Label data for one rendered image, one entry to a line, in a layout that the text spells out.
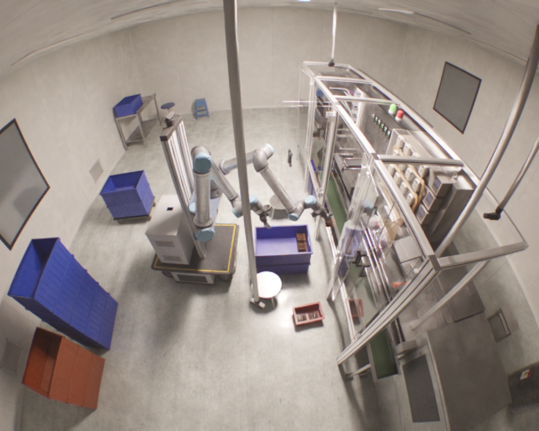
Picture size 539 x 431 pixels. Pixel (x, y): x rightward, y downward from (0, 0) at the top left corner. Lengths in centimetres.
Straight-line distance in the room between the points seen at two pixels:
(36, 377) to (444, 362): 328
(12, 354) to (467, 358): 442
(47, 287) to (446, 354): 286
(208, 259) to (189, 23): 547
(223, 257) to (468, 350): 238
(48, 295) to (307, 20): 671
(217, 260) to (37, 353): 220
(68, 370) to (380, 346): 263
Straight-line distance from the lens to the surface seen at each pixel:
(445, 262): 112
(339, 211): 270
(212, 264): 269
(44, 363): 298
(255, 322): 268
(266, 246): 288
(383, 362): 197
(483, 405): 187
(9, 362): 384
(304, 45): 663
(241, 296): 282
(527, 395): 318
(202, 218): 183
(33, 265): 274
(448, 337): 176
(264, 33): 649
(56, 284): 240
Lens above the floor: 252
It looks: 46 degrees down
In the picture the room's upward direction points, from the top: 1 degrees counter-clockwise
